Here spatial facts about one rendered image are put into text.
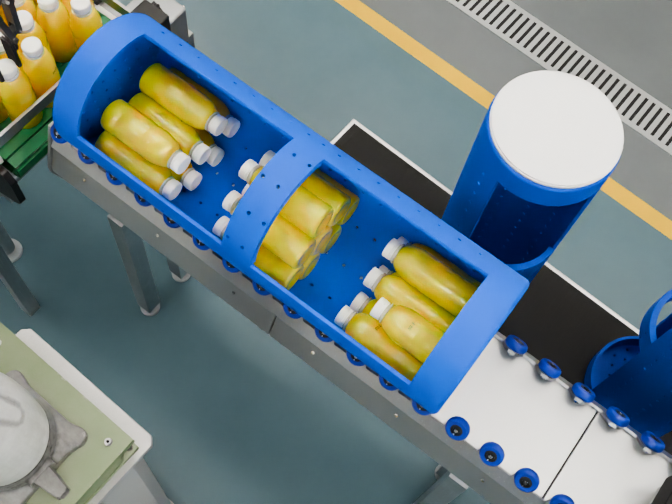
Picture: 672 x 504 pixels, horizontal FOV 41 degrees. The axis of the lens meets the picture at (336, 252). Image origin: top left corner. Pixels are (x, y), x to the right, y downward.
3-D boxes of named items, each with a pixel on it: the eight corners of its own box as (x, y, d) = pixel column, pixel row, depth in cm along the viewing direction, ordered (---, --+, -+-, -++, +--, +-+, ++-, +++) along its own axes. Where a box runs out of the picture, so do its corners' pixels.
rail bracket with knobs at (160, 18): (147, 70, 195) (141, 41, 186) (122, 52, 196) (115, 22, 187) (177, 41, 199) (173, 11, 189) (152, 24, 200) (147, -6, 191)
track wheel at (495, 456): (507, 456, 158) (510, 451, 159) (486, 441, 159) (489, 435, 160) (494, 472, 160) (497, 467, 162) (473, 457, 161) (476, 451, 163)
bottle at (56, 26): (61, 34, 197) (45, -16, 182) (85, 48, 196) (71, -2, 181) (42, 54, 194) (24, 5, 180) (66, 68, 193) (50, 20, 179)
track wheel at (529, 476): (542, 483, 156) (545, 477, 158) (521, 467, 157) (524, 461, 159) (529, 499, 159) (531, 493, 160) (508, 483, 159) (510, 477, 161)
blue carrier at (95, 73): (424, 430, 163) (451, 395, 137) (70, 163, 179) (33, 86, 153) (508, 313, 172) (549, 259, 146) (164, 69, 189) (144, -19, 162)
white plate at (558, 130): (465, 95, 182) (464, 99, 183) (535, 206, 173) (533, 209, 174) (577, 52, 189) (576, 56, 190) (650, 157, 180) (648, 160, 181)
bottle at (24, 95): (46, 105, 189) (28, 59, 174) (39, 132, 187) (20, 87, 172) (15, 101, 189) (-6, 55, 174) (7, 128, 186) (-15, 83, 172)
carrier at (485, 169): (400, 264, 263) (446, 349, 254) (461, 98, 183) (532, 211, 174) (482, 229, 270) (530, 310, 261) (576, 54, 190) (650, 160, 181)
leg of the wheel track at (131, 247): (151, 320, 266) (121, 230, 209) (136, 308, 267) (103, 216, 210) (164, 305, 268) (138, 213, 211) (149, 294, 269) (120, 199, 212)
